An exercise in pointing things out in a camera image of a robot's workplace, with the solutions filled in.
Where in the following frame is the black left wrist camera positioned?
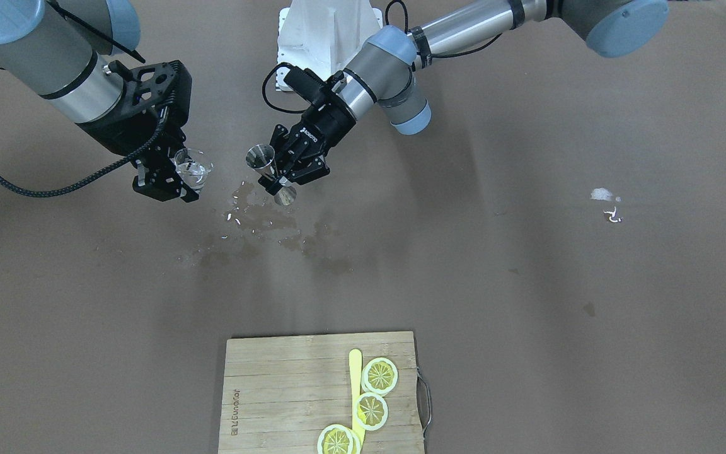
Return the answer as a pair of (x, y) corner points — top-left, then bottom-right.
(284, 66), (345, 107)

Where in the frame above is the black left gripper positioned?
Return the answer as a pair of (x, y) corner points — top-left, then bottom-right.
(257, 102), (357, 196)

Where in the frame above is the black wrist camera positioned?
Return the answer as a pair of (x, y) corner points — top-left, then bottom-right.
(103, 60), (192, 127)
(284, 66), (345, 107)

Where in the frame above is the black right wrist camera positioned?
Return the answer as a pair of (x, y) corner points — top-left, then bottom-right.
(103, 60), (192, 127)

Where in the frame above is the clear glass measuring cup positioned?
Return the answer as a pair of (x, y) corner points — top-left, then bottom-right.
(172, 148), (214, 193)

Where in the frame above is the steel double jigger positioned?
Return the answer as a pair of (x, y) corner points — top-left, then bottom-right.
(245, 144), (297, 206)

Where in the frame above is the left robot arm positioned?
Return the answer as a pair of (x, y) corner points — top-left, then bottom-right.
(246, 1), (669, 205)

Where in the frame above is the lemon slice near handle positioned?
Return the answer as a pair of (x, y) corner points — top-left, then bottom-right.
(361, 357), (400, 397)

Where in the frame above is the yellow plastic knife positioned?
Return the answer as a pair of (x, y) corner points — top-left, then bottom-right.
(349, 349), (366, 453)

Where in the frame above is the middle lemon slice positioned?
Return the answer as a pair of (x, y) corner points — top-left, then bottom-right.
(352, 392), (389, 431)

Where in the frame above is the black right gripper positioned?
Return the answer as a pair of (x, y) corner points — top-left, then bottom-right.
(78, 107), (199, 203)

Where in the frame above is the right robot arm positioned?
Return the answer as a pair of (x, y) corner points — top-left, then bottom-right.
(0, 1), (204, 203)

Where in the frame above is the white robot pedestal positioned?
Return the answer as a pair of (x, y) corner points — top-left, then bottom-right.
(277, 1), (383, 80)

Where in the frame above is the bamboo cutting board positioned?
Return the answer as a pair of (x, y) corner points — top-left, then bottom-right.
(218, 331), (426, 453)

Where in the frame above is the far lemon slice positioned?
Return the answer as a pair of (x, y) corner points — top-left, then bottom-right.
(315, 424), (361, 454)

